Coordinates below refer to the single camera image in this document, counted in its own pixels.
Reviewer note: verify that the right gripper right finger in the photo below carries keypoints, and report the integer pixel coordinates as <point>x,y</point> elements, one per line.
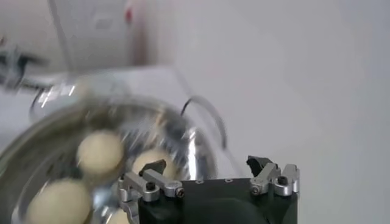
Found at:
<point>268,178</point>

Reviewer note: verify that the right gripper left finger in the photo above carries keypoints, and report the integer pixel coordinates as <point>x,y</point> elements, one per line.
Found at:
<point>158,181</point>

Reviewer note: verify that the white steamed baozi bun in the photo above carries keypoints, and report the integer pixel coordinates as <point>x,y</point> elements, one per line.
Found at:
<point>146,158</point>
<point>59,202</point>
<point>100,152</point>

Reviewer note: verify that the round glass pot lid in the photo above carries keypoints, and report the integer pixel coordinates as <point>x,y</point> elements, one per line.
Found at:
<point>55,97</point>

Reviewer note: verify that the steel perforated steamer basket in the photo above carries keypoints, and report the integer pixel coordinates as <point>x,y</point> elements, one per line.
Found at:
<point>195,152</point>

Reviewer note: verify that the white floor cabinet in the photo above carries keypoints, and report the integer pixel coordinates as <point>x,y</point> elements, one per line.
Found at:
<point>91,30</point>

